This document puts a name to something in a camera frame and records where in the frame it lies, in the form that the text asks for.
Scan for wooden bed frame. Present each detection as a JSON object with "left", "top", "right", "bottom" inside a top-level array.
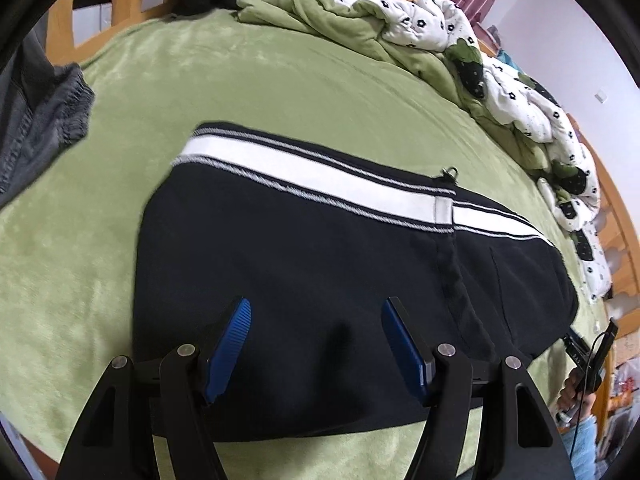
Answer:
[{"left": 45, "top": 0, "right": 640, "bottom": 411}]

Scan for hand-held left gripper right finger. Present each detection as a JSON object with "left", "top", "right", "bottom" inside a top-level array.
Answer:
[{"left": 381, "top": 297, "right": 576, "bottom": 480}]

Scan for person's blue jeans leg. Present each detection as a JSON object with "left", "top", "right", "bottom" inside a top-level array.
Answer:
[{"left": 559, "top": 410, "right": 609, "bottom": 480}]

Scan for white floral quilt green lining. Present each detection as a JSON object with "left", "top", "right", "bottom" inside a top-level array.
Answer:
[{"left": 236, "top": 0, "right": 601, "bottom": 242}]

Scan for person's right hand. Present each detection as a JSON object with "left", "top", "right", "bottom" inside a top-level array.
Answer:
[{"left": 556, "top": 374, "right": 597, "bottom": 429}]

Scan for white floral pillow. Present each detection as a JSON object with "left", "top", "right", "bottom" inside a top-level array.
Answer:
[{"left": 569, "top": 210, "right": 614, "bottom": 304}]

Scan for black pants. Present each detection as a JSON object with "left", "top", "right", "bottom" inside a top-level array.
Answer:
[{"left": 131, "top": 121, "right": 580, "bottom": 444}]

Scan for grey denim garment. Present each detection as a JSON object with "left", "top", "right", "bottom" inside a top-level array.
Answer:
[{"left": 0, "top": 10, "right": 97, "bottom": 202}]

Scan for green bed sheet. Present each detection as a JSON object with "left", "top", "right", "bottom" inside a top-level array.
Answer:
[{"left": 0, "top": 7, "right": 617, "bottom": 480}]

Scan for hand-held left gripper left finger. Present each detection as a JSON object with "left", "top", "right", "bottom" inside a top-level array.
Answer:
[{"left": 55, "top": 297, "right": 252, "bottom": 480}]

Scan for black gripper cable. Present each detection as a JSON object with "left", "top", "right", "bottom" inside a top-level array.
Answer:
[{"left": 574, "top": 329, "right": 609, "bottom": 463}]

